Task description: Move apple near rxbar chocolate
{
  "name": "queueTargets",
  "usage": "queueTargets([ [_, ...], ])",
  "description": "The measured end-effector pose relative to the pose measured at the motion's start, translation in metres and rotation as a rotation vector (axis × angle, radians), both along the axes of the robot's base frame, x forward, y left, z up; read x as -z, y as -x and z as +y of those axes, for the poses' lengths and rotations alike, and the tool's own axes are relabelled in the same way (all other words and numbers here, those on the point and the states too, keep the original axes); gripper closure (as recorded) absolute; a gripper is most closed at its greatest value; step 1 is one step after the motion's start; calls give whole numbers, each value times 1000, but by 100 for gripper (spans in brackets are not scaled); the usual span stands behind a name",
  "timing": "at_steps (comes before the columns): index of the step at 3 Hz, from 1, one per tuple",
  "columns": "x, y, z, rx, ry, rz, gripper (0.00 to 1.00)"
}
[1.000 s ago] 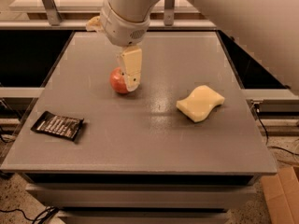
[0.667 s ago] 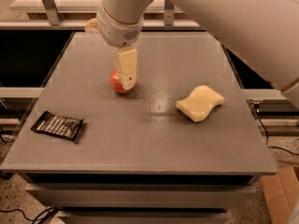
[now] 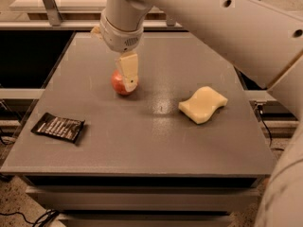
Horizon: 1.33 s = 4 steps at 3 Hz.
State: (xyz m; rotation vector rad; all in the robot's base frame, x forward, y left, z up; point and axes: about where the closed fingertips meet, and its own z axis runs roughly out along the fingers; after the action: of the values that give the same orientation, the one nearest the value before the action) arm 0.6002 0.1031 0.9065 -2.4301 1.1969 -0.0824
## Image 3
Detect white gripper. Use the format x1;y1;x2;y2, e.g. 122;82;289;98
91;9;143;93

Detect red apple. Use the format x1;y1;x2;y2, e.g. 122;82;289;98
111;70;138;96

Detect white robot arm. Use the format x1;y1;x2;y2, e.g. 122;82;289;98
99;0;303;227

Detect black rxbar chocolate wrapper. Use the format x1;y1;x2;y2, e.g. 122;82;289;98
31;113;84;144

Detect yellow sponge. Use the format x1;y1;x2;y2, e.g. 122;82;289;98
178;86;228;124

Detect metal window frame rail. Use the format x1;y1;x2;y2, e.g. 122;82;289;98
0;0;303;31

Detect black cable right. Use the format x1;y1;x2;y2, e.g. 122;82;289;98
254;101;285;151

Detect black cable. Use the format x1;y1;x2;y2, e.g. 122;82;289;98
254;101;285;151
0;209;60;227

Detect black cable bottom left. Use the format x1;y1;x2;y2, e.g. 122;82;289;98
0;209;60;227

